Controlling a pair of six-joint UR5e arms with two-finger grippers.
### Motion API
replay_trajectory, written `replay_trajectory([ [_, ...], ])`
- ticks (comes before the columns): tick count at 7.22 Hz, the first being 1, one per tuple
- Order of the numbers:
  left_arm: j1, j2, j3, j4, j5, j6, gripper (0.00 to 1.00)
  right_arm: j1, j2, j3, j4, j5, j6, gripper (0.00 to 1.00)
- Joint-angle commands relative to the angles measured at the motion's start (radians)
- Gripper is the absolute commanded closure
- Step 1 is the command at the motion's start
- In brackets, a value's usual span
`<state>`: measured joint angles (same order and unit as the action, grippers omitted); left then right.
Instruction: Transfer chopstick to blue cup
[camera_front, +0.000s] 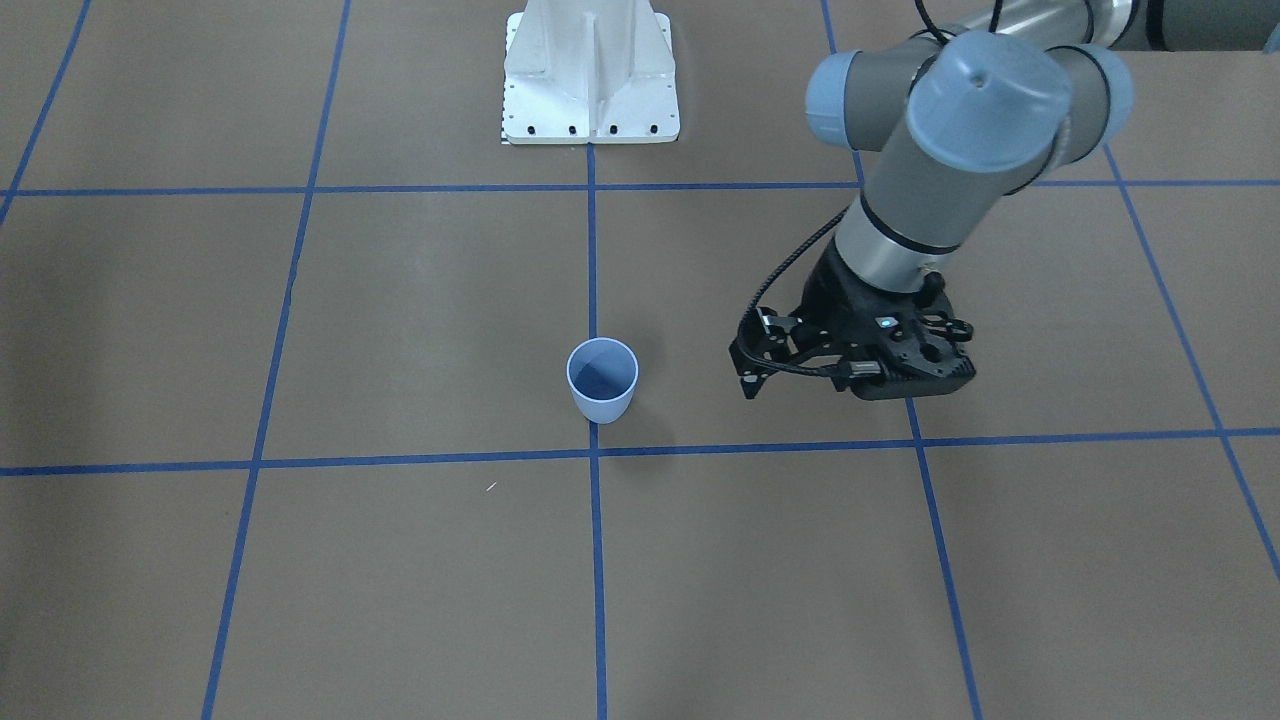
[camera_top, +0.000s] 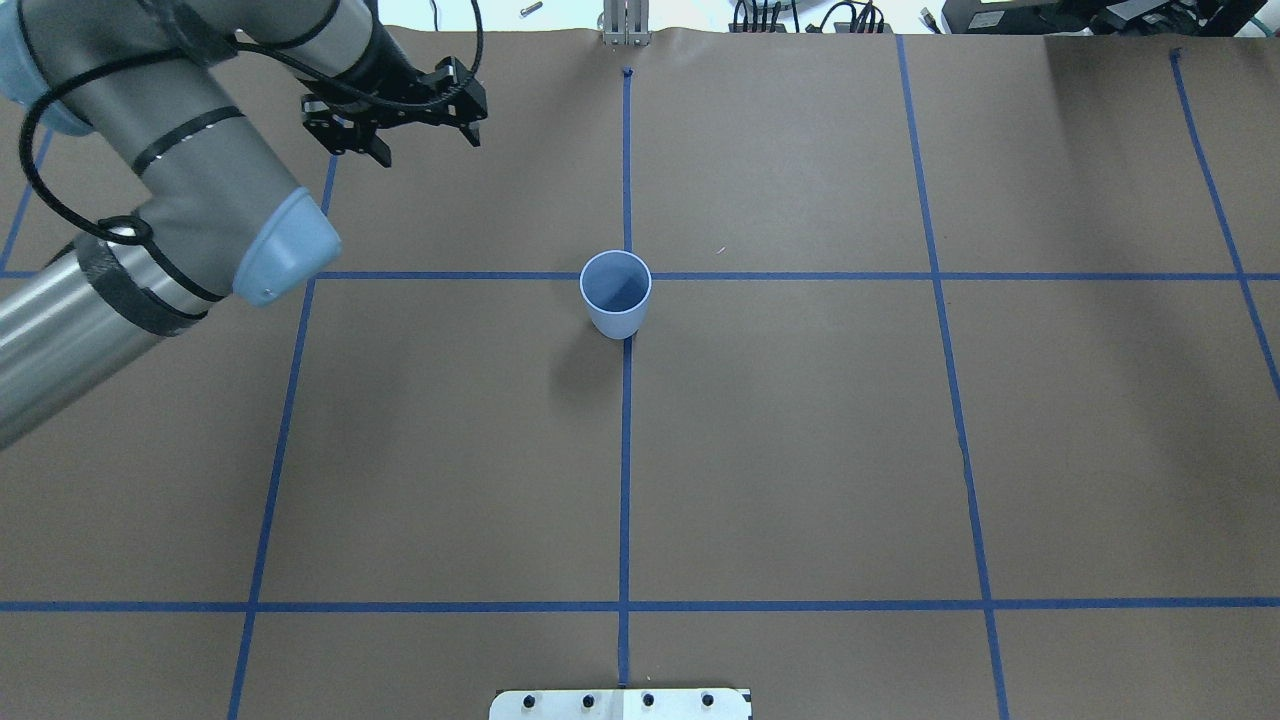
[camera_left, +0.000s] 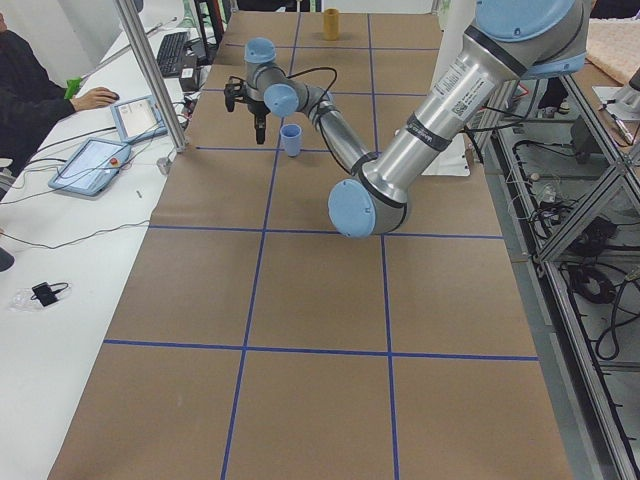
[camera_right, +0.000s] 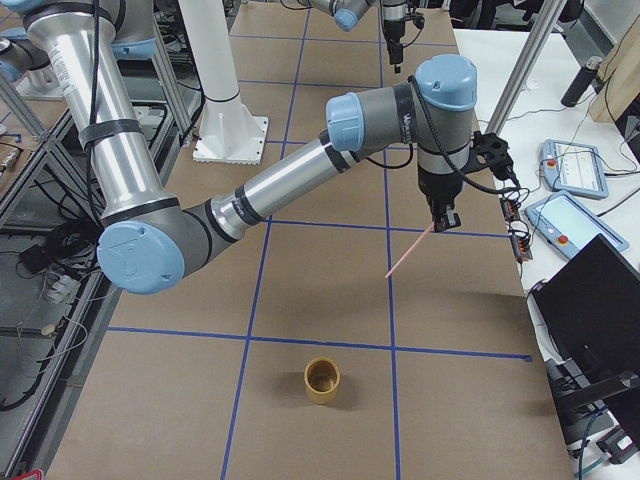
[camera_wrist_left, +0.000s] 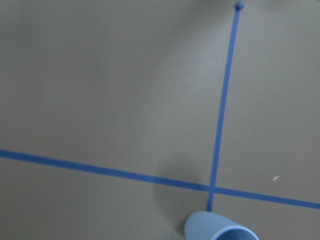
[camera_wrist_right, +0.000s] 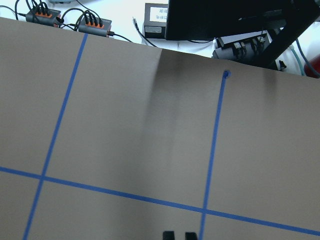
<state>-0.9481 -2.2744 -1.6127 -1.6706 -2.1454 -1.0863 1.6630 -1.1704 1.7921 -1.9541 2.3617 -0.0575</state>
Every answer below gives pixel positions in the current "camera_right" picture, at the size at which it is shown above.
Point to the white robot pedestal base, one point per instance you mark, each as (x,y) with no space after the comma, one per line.
(228,132)

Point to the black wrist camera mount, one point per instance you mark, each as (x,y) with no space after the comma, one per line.
(488,151)

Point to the blue teach pendant near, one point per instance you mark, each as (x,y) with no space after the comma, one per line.
(568,225)

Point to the blue teach pendant far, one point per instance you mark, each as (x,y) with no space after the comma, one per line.
(573,167)

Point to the orange terminal block strip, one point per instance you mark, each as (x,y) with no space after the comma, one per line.
(517,230)

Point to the pink chopstick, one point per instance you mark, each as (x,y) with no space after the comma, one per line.
(430,229)

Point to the black water bottle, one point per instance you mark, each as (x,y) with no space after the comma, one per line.
(581,81)

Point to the brown bamboo cup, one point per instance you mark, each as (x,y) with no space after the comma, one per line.
(322,379)

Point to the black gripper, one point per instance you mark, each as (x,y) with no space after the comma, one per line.
(440,186)

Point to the black laptop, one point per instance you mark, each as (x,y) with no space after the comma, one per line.
(591,310)

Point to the aluminium frame post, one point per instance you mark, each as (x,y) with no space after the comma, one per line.
(536,39)

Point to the blue teach pendant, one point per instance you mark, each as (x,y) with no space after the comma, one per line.
(573,167)
(568,225)

